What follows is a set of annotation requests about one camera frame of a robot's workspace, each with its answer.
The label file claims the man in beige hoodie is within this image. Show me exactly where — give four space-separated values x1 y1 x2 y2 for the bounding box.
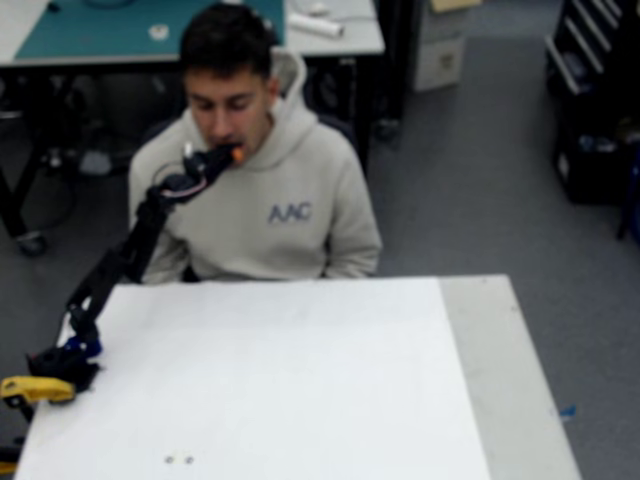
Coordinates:
128 1 384 286

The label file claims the white paper roll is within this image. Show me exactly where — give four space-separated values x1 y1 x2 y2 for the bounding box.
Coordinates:
288 10 347 39

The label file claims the green cutting mat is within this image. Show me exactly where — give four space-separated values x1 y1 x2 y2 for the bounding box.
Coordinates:
14 0 287 61

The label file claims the grey workbench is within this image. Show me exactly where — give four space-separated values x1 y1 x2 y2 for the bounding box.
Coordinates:
0 0 387 241

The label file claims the workbench caster wheel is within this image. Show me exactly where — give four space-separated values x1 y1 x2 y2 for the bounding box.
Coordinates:
16 231 49 257

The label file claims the white paper sheet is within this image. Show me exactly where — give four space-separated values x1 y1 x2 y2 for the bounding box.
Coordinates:
13 276 492 480

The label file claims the white cabinet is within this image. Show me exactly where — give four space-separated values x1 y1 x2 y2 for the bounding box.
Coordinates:
413 0 470 92

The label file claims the black shelf rack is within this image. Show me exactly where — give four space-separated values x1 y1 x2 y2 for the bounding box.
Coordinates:
543 0 640 206

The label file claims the red white arm cable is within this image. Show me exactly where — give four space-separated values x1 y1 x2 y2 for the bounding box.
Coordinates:
152 164 209 199

